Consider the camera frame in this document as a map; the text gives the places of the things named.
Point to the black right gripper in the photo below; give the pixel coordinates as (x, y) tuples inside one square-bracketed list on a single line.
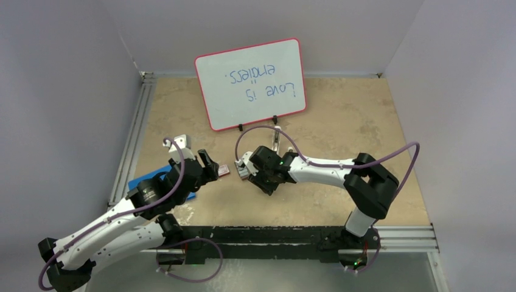
[(257, 180)]

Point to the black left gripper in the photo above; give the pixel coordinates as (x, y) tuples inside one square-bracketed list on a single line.
[(210, 173)]

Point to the red white staple box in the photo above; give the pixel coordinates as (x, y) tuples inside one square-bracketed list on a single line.
[(223, 170)]

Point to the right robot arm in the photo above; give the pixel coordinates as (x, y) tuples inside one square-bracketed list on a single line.
[(369, 184)]

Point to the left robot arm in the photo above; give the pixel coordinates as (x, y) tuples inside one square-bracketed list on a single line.
[(141, 220)]

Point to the blue plastic sheet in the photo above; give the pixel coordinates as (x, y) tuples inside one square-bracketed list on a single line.
[(155, 185)]

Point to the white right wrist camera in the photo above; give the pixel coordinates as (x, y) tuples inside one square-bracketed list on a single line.
[(242, 161)]

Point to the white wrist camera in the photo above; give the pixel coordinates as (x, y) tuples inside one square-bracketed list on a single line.
[(242, 161), (179, 145)]

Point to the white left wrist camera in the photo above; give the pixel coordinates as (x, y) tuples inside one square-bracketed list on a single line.
[(179, 145)]

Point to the white board with pink frame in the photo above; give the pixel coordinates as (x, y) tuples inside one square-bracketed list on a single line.
[(252, 84)]

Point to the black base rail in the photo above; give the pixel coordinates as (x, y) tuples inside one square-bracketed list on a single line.
[(326, 244)]

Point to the aluminium frame rail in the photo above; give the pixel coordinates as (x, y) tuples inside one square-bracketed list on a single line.
[(344, 116)]

